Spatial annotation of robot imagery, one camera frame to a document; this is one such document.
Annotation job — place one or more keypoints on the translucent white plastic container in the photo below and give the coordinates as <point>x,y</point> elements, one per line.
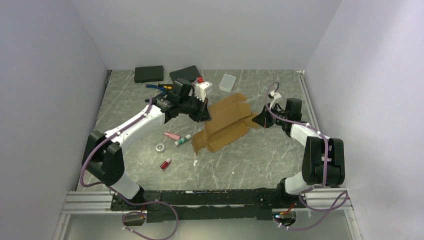
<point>227,83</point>

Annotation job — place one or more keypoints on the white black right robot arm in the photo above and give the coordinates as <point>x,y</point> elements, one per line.
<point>323,163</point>

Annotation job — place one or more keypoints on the small red bottle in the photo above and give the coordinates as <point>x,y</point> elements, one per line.
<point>165,164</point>

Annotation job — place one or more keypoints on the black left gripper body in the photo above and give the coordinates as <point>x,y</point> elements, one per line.
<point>197,108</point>

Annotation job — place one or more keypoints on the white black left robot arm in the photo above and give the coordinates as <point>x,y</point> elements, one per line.
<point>104,151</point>

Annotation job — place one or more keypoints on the aluminium frame rail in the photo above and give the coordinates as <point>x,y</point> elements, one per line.
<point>99,202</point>

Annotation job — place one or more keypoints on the silver tape roll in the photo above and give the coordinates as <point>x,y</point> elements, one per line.
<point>160,148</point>

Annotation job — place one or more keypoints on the green white glue stick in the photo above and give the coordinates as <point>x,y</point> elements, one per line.
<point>182,140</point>

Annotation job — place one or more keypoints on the brown cardboard paper box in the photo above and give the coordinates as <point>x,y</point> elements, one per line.
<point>231,118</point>

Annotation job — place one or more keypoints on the pink plastic tube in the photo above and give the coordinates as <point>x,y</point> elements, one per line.
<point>172,136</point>

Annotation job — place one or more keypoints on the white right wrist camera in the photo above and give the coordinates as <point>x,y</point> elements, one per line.
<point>275,98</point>

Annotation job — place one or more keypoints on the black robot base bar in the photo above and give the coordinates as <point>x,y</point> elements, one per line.
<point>167,205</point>

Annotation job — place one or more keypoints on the black flat box left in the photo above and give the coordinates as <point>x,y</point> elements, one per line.
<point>147,74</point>

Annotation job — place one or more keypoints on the black flat box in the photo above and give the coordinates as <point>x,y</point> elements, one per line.
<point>190,73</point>
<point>147,74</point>

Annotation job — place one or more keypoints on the black flat box right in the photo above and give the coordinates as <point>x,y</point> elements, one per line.
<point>190,73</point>

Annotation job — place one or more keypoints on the blue handled pliers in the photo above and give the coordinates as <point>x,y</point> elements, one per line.
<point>151,86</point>

